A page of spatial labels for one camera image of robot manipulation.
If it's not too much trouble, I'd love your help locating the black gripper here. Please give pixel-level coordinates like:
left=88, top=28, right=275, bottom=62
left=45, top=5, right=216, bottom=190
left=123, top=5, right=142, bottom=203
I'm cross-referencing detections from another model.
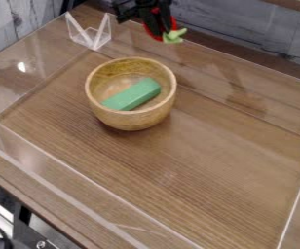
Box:
left=112, top=0, right=172, bottom=37

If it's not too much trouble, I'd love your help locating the red plush strawberry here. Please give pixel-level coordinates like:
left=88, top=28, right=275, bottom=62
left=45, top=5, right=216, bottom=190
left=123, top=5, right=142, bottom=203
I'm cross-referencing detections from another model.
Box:
left=142, top=8, right=187, bottom=44

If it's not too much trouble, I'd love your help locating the green rectangular block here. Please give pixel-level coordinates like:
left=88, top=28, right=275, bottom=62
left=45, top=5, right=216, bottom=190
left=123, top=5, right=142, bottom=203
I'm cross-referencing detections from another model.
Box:
left=100, top=78, right=162, bottom=111

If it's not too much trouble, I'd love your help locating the wooden bowl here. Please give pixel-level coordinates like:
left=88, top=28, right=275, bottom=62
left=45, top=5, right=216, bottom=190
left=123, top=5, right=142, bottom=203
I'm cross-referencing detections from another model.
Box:
left=84, top=57, right=176, bottom=131

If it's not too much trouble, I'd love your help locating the clear acrylic corner bracket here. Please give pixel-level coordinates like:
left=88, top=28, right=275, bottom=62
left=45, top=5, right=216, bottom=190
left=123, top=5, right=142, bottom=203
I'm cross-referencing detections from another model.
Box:
left=65, top=12, right=111, bottom=51

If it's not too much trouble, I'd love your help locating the clear acrylic tray wall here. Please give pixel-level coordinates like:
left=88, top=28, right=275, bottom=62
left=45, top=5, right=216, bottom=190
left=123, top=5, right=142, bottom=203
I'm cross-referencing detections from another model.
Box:
left=0, top=18, right=300, bottom=249

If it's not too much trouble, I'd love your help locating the black table leg bracket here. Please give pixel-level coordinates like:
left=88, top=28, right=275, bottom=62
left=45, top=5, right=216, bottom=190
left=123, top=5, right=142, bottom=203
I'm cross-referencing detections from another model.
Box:
left=12, top=202, right=76, bottom=249

